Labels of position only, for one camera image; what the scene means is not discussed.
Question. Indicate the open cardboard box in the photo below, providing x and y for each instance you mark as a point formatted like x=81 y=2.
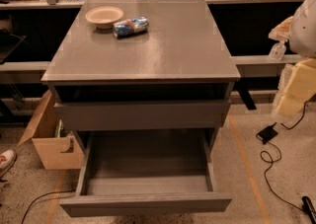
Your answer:
x=56 y=152

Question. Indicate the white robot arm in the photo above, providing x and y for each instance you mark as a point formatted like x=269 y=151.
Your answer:
x=300 y=31

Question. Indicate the black power strip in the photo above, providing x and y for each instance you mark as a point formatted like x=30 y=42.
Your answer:
x=309 y=209

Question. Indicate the grey drawer cabinet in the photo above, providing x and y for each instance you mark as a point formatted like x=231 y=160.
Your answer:
x=181 y=58

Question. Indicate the clear sanitizer pump bottle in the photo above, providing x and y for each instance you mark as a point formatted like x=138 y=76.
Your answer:
x=277 y=52

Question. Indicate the grey top drawer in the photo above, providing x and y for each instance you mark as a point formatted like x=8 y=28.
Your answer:
x=142 y=115

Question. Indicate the white red shoe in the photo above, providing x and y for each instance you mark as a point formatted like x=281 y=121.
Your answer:
x=7 y=160

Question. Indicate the beige paper bowl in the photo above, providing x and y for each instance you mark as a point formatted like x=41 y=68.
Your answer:
x=104 y=17

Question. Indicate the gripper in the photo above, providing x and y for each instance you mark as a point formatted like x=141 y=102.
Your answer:
x=304 y=29

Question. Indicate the black power adapter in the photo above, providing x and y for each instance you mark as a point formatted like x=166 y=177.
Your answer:
x=267 y=134

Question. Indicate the grey drawer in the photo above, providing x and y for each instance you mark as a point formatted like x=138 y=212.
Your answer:
x=146 y=172
x=142 y=115

